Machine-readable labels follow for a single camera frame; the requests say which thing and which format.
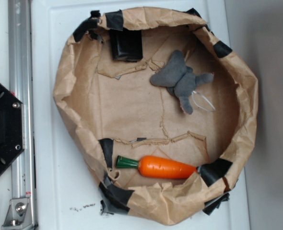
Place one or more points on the gray plush elephant toy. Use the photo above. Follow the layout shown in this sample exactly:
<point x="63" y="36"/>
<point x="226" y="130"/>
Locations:
<point x="180" y="80"/>

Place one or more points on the brown paper taped basin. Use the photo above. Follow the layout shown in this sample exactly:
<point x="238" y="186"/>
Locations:
<point x="110" y="109"/>

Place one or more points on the orange plastic carrot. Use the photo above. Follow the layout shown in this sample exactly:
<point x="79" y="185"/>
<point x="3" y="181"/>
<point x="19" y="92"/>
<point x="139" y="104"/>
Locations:
<point x="157" y="167"/>

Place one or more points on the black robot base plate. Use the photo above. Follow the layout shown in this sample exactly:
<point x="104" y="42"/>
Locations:
<point x="11" y="128"/>

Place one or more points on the aluminum extrusion rail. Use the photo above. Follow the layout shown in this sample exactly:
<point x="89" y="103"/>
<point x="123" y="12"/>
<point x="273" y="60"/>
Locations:
<point x="20" y="78"/>

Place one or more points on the metal corner bracket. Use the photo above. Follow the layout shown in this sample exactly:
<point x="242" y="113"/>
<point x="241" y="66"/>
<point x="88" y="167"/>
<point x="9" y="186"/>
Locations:
<point x="19" y="216"/>

